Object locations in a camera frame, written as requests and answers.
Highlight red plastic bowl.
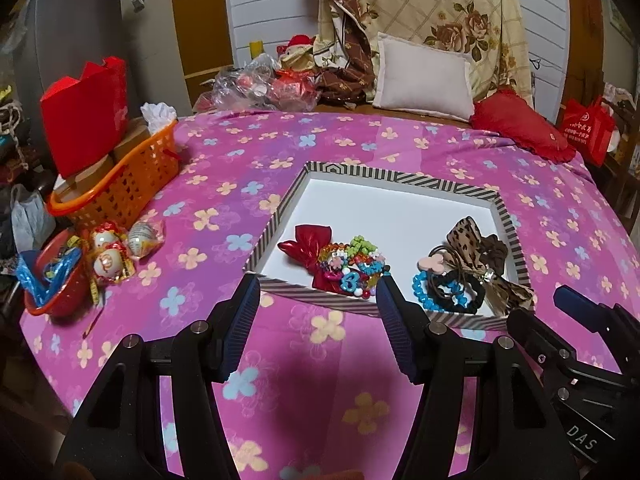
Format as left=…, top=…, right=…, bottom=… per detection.
left=22, top=230, right=91, bottom=317

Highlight orange red bead bracelet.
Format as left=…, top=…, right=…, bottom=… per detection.
left=317, top=242, right=361, bottom=271

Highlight pile of colourful clutter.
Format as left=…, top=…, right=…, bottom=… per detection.
left=0, top=85, right=31, bottom=181

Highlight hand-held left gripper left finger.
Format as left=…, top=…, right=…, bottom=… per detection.
left=54, top=274, right=262, bottom=480

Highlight thin red stick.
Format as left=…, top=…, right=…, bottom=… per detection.
left=82, top=305, right=103, bottom=338

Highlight red paper gift box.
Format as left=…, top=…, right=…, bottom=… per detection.
left=40, top=57, right=128, bottom=178

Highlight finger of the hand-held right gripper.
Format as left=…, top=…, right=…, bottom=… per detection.
left=554, top=285, right=640, bottom=348
left=506, top=308, right=601, bottom=386

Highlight striped cardboard box tray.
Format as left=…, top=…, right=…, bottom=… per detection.
left=243, top=161, right=536, bottom=331

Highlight leopard print bow hair clip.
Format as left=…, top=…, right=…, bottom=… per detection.
left=445, top=216, right=535, bottom=318

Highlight clear plastic bags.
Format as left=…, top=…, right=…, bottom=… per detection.
left=192, top=55, right=318, bottom=113

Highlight wrapped round silver ornament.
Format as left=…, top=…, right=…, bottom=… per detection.
left=127, top=221, right=162, bottom=259

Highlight grey refrigerator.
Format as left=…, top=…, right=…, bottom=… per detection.
left=15, top=0, right=191, bottom=126

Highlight red shopping bag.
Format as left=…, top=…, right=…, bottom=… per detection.
left=557, top=96, right=616, bottom=167

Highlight red hat doll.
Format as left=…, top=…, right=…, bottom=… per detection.
left=277, top=35, right=316, bottom=71

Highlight multicolour round bead bracelet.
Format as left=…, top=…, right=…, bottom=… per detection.
left=330, top=255, right=386, bottom=302

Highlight orange plastic basket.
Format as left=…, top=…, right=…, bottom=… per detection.
left=48, top=119, right=181, bottom=228

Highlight blue foil packets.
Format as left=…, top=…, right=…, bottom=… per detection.
left=14, top=247, right=83, bottom=306

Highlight red bow hair clip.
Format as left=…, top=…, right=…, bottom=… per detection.
left=277, top=225, right=351, bottom=292

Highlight brown hair tie pink charm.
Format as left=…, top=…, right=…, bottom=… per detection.
left=417, top=244, right=481, bottom=306

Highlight wooden door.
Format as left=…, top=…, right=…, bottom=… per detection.
left=172, top=0, right=236, bottom=81

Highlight brown scrunchie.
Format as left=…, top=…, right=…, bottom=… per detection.
left=480, top=235, right=508, bottom=267

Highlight red frilled cushion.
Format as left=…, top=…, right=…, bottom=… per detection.
left=470, top=89, right=576, bottom=163

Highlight brown patterned cloth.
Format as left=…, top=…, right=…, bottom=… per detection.
left=315, top=25, right=376, bottom=106

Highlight blue flower bead bracelet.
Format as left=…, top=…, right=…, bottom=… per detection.
left=340, top=255, right=391, bottom=296

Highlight round white red ornament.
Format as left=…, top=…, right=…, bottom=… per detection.
left=92, top=245, right=128, bottom=283
left=90, top=225, right=121, bottom=251

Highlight white pillow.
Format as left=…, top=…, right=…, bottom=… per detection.
left=372, top=32, right=473, bottom=122

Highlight grey plastic bag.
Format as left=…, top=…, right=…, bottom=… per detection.
left=10, top=184, right=56, bottom=251

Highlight pink flower print bedsheet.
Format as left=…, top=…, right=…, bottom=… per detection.
left=20, top=110, right=640, bottom=480

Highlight black hair tie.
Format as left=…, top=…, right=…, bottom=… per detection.
left=442, top=267, right=488, bottom=316

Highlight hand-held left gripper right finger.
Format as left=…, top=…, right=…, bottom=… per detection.
left=375, top=275, right=581, bottom=480

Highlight white tissue paper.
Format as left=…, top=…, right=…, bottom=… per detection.
left=140, top=102, right=178, bottom=133

